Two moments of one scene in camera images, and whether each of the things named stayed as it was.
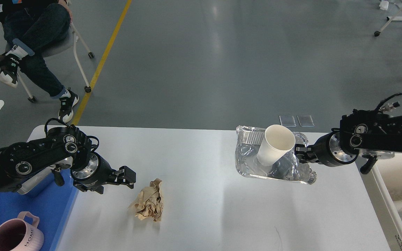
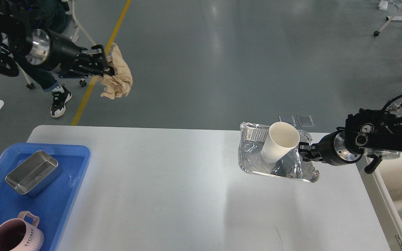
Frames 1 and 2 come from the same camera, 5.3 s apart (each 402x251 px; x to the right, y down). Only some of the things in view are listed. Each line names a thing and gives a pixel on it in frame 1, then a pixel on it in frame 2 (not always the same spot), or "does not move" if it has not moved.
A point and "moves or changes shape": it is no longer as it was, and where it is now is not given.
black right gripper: (328, 151) does not move
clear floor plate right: (306, 121) does not move
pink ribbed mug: (19, 234) does not move
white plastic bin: (389, 180) does not move
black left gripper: (92, 173) → (43, 47)
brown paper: (150, 202) → (119, 84)
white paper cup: (277, 141) moves or changes shape
